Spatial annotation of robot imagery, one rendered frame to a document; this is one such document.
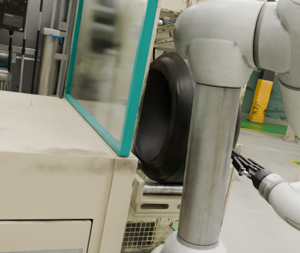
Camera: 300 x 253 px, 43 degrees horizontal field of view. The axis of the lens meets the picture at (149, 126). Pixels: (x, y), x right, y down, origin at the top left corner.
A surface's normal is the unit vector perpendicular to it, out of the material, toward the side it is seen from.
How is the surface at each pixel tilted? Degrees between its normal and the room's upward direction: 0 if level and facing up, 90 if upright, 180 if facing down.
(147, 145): 46
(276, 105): 90
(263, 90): 90
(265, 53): 129
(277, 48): 119
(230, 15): 67
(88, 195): 90
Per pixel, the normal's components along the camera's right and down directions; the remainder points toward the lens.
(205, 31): -0.54, 0.18
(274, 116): 0.04, 0.21
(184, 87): -0.30, -0.35
